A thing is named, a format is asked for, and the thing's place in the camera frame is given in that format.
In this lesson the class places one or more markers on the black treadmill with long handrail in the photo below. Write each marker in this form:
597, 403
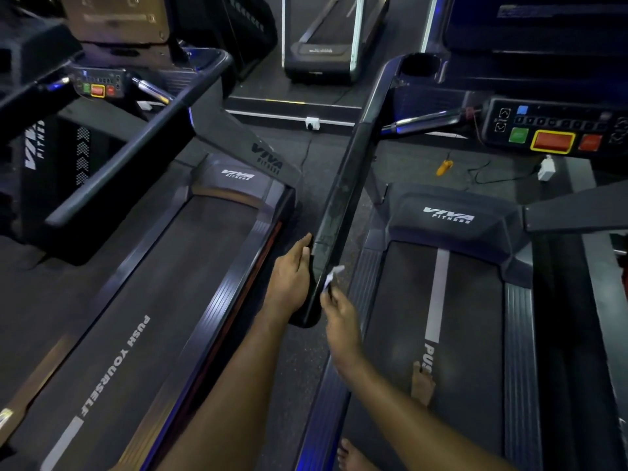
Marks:
456, 269

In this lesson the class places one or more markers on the person's left forearm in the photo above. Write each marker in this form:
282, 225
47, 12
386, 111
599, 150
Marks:
235, 402

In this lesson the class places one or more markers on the person's right hand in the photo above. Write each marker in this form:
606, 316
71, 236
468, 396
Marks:
343, 328

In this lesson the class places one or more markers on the black treadmill with silver rails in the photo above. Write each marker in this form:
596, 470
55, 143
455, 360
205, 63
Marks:
324, 56

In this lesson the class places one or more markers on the person's left fingers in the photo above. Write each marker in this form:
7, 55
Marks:
301, 252

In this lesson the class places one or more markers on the white plug adapter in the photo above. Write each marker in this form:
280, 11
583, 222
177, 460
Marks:
546, 169

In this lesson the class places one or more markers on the white floor power socket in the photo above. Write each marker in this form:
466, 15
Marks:
312, 123

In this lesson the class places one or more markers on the person's right forearm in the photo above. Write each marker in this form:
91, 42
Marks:
417, 426

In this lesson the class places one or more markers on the brown cardboard box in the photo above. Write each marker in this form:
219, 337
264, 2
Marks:
115, 17

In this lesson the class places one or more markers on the person's right foot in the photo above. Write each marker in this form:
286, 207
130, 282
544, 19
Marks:
423, 385

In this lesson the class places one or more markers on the person's left hand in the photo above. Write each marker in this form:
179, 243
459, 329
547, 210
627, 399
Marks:
287, 286

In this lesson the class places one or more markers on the small white cloth piece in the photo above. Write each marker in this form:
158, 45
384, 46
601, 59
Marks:
333, 275

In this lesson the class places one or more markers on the black treadmill with slogan belt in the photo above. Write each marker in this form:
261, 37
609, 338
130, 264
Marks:
162, 299

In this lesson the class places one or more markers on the person's right fingers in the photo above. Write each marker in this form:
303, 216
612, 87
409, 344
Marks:
328, 298

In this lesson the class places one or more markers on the person's foot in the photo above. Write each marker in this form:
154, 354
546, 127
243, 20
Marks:
352, 458
423, 385

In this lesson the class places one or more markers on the person's left foot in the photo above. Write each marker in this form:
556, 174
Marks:
352, 458

